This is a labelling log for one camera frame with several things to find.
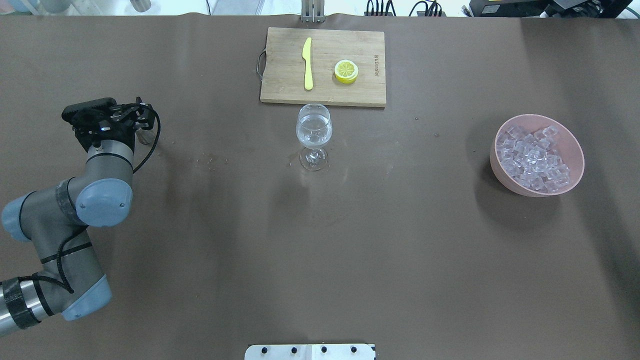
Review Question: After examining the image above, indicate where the clear wine glass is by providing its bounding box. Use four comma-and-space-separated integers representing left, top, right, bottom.
295, 104, 333, 172

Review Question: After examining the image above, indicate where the yellow lemon slice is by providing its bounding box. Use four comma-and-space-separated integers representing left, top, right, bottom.
333, 59, 359, 85

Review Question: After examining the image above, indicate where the yellow plastic knife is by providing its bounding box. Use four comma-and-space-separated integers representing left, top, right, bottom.
301, 37, 314, 91

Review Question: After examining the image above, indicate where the white pedestal column base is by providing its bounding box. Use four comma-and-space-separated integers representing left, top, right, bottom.
244, 342, 377, 360

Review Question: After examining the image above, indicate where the steel jigger measuring cup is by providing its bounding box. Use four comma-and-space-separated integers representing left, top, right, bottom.
135, 129, 156, 146

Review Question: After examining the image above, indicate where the aluminium frame post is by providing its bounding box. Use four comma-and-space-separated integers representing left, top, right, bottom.
301, 0, 326, 23

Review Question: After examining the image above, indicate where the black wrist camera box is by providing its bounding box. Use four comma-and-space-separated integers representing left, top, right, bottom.
61, 97, 117, 129

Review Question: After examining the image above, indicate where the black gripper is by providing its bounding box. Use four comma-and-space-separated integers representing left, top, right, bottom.
74, 97, 154, 151

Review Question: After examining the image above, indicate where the pink bowl of ice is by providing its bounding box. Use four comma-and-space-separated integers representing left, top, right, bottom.
489, 114, 585, 198

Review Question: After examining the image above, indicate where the bamboo cutting board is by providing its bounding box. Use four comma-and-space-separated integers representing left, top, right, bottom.
259, 27, 387, 109

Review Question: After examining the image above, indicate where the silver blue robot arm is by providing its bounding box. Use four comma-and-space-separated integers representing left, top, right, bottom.
0, 97, 162, 337

